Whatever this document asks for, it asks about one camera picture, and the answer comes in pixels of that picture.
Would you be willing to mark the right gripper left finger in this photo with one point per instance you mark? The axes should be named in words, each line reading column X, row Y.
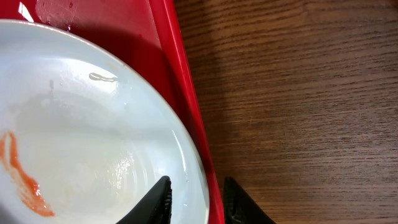
column 155, row 207

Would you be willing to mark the white plate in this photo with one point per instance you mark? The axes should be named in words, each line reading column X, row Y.
column 84, row 137

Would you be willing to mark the red plastic tray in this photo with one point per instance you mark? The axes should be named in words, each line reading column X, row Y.
column 146, row 35

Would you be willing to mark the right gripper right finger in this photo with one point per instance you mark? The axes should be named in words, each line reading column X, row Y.
column 239, row 207

